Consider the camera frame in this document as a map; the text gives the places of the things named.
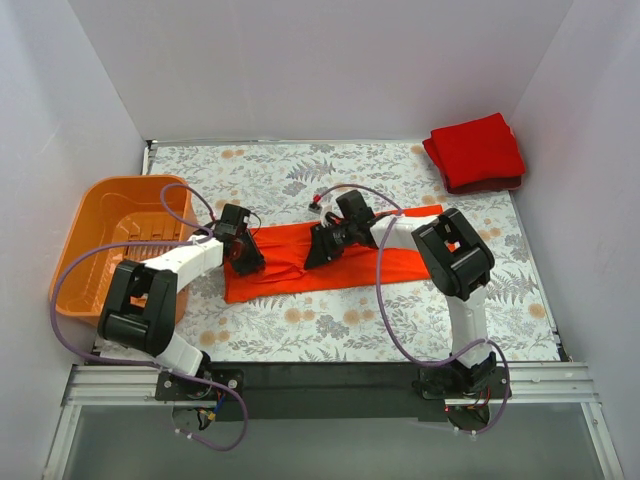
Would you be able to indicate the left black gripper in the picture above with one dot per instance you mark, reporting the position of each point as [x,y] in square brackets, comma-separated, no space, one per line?
[248,251]

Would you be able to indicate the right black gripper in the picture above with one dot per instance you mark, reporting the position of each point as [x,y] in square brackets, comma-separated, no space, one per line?
[325,242]

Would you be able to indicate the orange t-shirt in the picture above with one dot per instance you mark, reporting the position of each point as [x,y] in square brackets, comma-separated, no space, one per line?
[285,249]

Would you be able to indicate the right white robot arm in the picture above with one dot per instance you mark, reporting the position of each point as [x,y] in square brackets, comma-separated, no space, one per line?
[458,262]

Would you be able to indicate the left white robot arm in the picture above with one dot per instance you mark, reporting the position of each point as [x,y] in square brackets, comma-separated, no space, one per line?
[141,304]

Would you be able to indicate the floral patterned table mat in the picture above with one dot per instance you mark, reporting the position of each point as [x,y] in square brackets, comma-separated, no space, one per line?
[276,181]

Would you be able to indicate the orange plastic basket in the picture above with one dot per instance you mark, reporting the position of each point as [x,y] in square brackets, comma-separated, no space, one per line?
[136,211]

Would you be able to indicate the folded dark red t-shirt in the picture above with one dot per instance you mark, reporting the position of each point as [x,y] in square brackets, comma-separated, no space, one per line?
[481,186]

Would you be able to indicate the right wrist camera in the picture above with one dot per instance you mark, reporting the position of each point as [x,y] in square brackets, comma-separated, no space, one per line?
[322,210]

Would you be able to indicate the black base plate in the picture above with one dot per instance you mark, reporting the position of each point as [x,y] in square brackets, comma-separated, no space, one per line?
[344,390]

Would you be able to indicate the aluminium frame rail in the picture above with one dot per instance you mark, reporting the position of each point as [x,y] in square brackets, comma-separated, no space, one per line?
[541,420]

